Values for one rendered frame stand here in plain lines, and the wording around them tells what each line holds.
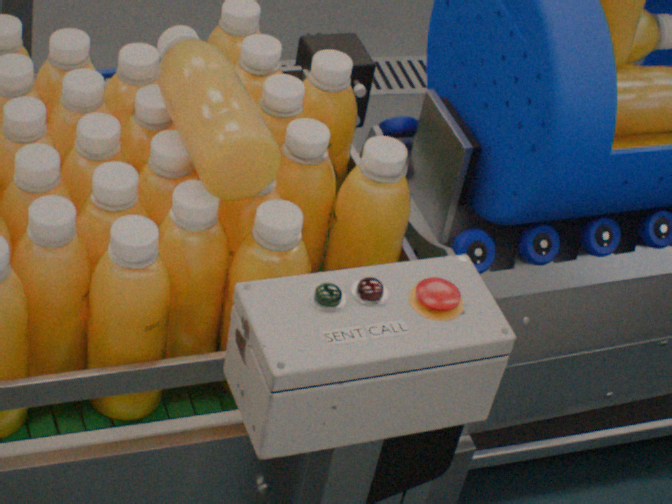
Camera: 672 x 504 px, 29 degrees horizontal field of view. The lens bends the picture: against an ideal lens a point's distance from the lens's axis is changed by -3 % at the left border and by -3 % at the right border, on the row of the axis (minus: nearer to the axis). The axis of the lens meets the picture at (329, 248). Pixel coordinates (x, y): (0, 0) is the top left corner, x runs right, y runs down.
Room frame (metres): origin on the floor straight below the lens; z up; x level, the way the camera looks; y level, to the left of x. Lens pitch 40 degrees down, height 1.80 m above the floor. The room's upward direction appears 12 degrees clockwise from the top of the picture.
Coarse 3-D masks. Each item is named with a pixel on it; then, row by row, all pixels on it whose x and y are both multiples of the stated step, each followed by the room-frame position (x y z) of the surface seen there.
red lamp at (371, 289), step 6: (366, 276) 0.79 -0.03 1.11; (360, 282) 0.78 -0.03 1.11; (366, 282) 0.78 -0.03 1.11; (372, 282) 0.78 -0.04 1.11; (378, 282) 0.78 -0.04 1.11; (360, 288) 0.77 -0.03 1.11; (366, 288) 0.77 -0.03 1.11; (372, 288) 0.77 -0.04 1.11; (378, 288) 0.77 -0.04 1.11; (360, 294) 0.77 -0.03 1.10; (366, 294) 0.77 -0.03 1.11; (372, 294) 0.77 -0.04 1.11; (378, 294) 0.77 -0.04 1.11; (372, 300) 0.77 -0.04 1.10
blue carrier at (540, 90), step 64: (448, 0) 1.22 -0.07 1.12; (512, 0) 1.12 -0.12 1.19; (576, 0) 1.09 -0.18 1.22; (448, 64) 1.19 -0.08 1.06; (512, 64) 1.09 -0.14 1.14; (576, 64) 1.04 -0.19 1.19; (512, 128) 1.06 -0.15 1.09; (576, 128) 1.01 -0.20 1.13; (512, 192) 1.04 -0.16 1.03; (576, 192) 1.02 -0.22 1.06; (640, 192) 1.06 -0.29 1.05
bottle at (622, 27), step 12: (600, 0) 1.14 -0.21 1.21; (612, 0) 1.13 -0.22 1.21; (624, 0) 1.13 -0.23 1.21; (636, 0) 1.14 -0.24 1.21; (612, 12) 1.13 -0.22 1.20; (624, 12) 1.13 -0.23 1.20; (636, 12) 1.14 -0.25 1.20; (612, 24) 1.13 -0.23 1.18; (624, 24) 1.14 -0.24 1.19; (636, 24) 1.15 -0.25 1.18; (612, 36) 1.13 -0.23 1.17; (624, 36) 1.14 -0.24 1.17; (624, 48) 1.14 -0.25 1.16; (624, 60) 1.15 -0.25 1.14
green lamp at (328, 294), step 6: (318, 288) 0.76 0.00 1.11; (324, 288) 0.76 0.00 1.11; (330, 288) 0.76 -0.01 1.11; (336, 288) 0.76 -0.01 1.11; (318, 294) 0.75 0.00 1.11; (324, 294) 0.75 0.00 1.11; (330, 294) 0.75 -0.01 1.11; (336, 294) 0.76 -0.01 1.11; (318, 300) 0.75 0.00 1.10; (324, 300) 0.75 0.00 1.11; (330, 300) 0.75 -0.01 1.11; (336, 300) 0.75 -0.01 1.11; (324, 306) 0.75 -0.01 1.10; (330, 306) 0.75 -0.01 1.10
